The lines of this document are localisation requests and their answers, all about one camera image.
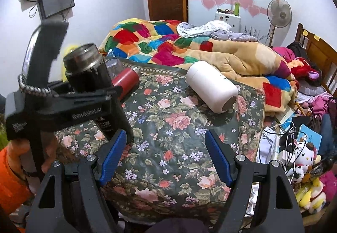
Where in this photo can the grey plaid cloth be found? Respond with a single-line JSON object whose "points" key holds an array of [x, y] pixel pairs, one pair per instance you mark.
{"points": [[223, 34]]}

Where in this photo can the floral blanket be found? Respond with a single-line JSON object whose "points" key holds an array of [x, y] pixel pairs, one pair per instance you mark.
{"points": [[168, 143]]}

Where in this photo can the yellow plush toy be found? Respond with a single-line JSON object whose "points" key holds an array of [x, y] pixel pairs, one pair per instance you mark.
{"points": [[312, 194]]}

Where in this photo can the light blue book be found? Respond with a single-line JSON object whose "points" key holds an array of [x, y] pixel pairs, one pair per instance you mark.
{"points": [[312, 138]]}

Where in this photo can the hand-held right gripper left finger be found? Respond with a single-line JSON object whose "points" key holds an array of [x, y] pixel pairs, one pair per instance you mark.
{"points": [[113, 153]]}

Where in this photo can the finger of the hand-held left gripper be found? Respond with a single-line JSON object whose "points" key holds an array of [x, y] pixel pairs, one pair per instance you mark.
{"points": [[123, 119]]}

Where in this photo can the black steel thermos bottle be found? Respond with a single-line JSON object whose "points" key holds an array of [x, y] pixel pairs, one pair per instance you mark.
{"points": [[87, 70]]}

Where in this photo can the red cup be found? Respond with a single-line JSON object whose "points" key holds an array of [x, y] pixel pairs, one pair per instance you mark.
{"points": [[125, 81]]}

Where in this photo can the yellow cloth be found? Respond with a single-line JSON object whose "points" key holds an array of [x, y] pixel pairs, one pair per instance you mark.
{"points": [[68, 50]]}

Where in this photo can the pink clothing pile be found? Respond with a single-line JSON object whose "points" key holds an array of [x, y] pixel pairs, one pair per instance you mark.
{"points": [[320, 102]]}

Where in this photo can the white cow plush toy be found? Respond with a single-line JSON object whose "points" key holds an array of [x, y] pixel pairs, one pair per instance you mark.
{"points": [[302, 154]]}

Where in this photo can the person's left forearm orange sleeve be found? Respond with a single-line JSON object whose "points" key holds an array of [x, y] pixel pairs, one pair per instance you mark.
{"points": [[11, 183]]}

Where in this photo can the person's left hand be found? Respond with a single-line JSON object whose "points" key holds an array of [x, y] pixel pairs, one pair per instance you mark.
{"points": [[50, 151]]}

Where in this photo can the small black wall monitor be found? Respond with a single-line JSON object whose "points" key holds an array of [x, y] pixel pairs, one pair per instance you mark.
{"points": [[56, 1]]}

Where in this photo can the green bottle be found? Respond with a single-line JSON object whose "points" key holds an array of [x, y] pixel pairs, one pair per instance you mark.
{"points": [[237, 9]]}

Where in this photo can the clear glass cup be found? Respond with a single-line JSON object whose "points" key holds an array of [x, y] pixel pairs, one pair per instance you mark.
{"points": [[113, 67]]}

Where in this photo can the white cup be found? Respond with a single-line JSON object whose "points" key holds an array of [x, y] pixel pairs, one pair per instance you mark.
{"points": [[210, 88]]}

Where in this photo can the colourful patchwork quilt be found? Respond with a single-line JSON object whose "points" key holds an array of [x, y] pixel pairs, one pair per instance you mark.
{"points": [[168, 51]]}

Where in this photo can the red plush toy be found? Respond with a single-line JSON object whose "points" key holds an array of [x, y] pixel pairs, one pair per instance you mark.
{"points": [[302, 68]]}

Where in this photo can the wooden headboard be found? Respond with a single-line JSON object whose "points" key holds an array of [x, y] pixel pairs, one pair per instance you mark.
{"points": [[320, 51]]}

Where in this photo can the white standing fan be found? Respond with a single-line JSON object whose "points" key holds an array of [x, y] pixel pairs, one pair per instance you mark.
{"points": [[279, 13]]}

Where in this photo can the white small appliance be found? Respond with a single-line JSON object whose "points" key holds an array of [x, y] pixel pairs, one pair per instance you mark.
{"points": [[227, 21]]}

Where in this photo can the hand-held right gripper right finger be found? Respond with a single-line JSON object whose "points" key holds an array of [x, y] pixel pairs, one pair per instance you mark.
{"points": [[218, 153]]}

